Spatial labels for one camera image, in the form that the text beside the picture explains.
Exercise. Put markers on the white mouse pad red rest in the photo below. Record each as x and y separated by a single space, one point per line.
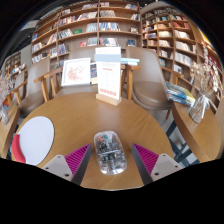
36 136

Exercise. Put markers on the curved wooden bookshelf unit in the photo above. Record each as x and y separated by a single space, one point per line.
176 33

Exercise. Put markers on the white framed floral picture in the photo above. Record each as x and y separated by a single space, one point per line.
76 72

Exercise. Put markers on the stack of light blue books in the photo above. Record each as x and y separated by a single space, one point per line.
130 61

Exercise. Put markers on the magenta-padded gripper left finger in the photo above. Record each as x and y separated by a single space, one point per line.
77 159

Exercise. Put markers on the transparent computer mouse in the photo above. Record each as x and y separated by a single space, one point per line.
110 153

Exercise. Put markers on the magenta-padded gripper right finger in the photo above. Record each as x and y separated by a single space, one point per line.
146 159

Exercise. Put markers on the tan armchair holding framed picture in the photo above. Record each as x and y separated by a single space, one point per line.
76 90

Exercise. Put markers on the white sign on wooden base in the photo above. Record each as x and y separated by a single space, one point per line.
108 80

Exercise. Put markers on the dark cover book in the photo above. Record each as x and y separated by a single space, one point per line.
94 73

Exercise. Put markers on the round wooden side table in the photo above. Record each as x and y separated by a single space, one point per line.
8 130
200 133

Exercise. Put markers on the distant low bookshelf unit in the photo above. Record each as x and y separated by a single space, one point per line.
13 63

